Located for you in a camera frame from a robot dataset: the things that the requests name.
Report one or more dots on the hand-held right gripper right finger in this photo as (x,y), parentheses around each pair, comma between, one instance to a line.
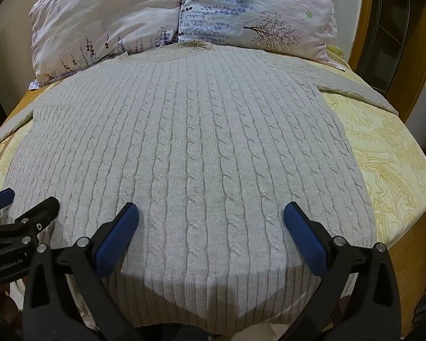
(306,235)

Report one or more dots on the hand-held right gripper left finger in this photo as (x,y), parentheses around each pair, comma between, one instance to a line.
(116,238)

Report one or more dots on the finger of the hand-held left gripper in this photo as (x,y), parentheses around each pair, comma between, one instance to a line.
(1,197)
(39,215)

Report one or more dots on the yellow patterned bed sheet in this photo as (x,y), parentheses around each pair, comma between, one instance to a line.
(387,156)

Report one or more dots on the wooden headboard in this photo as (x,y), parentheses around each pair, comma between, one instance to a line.
(417,78)

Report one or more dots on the pink floral pillow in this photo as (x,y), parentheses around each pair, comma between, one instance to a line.
(106,17)

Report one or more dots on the white pillow with purple flowers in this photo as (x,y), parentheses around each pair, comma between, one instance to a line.
(255,10)

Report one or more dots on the wooden bed side rail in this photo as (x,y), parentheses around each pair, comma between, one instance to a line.
(413,259)

